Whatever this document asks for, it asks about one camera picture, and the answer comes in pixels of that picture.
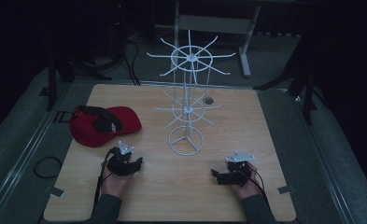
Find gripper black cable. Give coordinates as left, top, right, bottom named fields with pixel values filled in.
left=92, top=147, right=118, bottom=210
left=247, top=161, right=271, bottom=206

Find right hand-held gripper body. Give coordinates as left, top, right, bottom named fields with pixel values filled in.
left=216, top=150, right=256, bottom=188

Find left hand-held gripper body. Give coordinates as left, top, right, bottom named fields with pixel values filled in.
left=106, top=140, right=139, bottom=177

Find white wire display rack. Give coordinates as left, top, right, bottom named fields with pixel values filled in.
left=146, top=29, right=236, bottom=157

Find red baseball cap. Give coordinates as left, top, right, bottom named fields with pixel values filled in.
left=69, top=105, right=143, bottom=148

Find black floor cables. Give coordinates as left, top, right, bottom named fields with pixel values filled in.
left=109, top=18, right=161, bottom=87

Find black tripod stand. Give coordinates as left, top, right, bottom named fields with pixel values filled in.
left=253, top=36, right=329, bottom=126
left=39, top=46, right=114, bottom=112

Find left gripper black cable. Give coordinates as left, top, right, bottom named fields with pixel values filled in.
left=92, top=147, right=118, bottom=210

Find black cable loop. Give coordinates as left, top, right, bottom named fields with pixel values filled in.
left=33, top=156, right=64, bottom=180

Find person's left hand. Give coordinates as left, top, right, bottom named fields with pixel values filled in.
left=101, top=162, right=133, bottom=199

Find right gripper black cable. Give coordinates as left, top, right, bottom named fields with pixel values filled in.
left=247, top=161, right=271, bottom=206

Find grey tape strip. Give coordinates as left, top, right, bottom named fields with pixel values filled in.
left=46, top=186, right=65, bottom=199
left=276, top=185, right=297, bottom=195

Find person's right hand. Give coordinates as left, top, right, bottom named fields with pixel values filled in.
left=231, top=161, right=263, bottom=201

